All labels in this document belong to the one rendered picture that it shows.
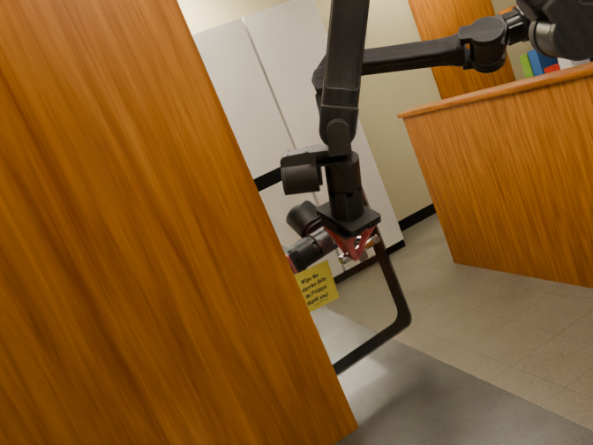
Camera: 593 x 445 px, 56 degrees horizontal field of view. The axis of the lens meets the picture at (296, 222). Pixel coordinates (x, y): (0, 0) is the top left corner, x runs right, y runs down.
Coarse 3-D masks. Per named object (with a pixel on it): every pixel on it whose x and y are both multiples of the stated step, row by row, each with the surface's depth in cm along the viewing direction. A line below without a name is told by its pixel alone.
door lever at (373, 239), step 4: (360, 236) 105; (372, 236) 101; (376, 236) 101; (356, 240) 105; (368, 240) 101; (372, 240) 101; (376, 240) 101; (368, 244) 100; (372, 244) 101; (356, 248) 99; (364, 248) 100; (368, 248) 100; (356, 252) 99; (340, 256) 98; (344, 256) 98; (348, 256) 98; (340, 260) 99; (344, 260) 98; (348, 260) 98
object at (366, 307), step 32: (320, 192) 101; (288, 224) 98; (320, 224) 101; (288, 256) 98; (320, 256) 102; (384, 256) 108; (352, 288) 105; (384, 288) 108; (320, 320) 102; (352, 320) 105; (384, 320) 108; (352, 352) 105
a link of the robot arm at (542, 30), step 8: (584, 0) 76; (592, 0) 76; (544, 16) 81; (544, 24) 80; (536, 32) 83; (544, 32) 79; (536, 40) 83; (544, 40) 80; (544, 48) 81; (552, 56) 82
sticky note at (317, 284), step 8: (320, 264) 101; (328, 264) 102; (304, 272) 100; (312, 272) 101; (320, 272) 101; (328, 272) 102; (296, 280) 99; (304, 280) 100; (312, 280) 101; (320, 280) 101; (328, 280) 102; (304, 288) 100; (312, 288) 101; (320, 288) 101; (328, 288) 102; (304, 296) 100; (312, 296) 101; (320, 296) 102; (328, 296) 102; (336, 296) 103; (312, 304) 101; (320, 304) 102
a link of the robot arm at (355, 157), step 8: (352, 152) 90; (320, 160) 88; (328, 160) 88; (336, 160) 88; (344, 160) 87; (352, 160) 87; (320, 168) 90; (328, 168) 88; (336, 168) 87; (344, 168) 87; (352, 168) 87; (320, 176) 89; (328, 176) 89; (336, 176) 88; (344, 176) 87; (352, 176) 88; (360, 176) 90; (320, 184) 90; (328, 184) 90; (336, 184) 89; (344, 184) 88; (352, 184) 89; (360, 184) 90
